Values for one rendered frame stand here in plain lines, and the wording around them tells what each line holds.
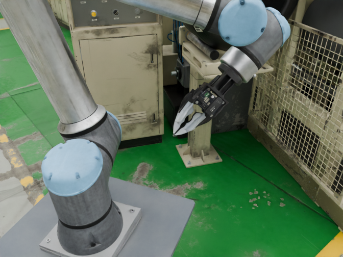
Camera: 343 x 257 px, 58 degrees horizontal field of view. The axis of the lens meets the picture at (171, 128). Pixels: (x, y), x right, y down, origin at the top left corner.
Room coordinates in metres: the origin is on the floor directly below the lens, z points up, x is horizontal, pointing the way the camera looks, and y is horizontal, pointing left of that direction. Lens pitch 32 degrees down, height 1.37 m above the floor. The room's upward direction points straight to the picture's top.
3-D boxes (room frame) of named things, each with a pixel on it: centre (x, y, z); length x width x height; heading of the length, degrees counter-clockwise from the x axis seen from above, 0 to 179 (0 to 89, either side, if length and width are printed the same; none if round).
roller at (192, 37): (1.55, -0.15, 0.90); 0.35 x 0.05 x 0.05; 16
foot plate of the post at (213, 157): (1.84, -0.20, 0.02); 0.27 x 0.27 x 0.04; 16
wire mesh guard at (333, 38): (1.47, -0.67, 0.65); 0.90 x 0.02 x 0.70; 16
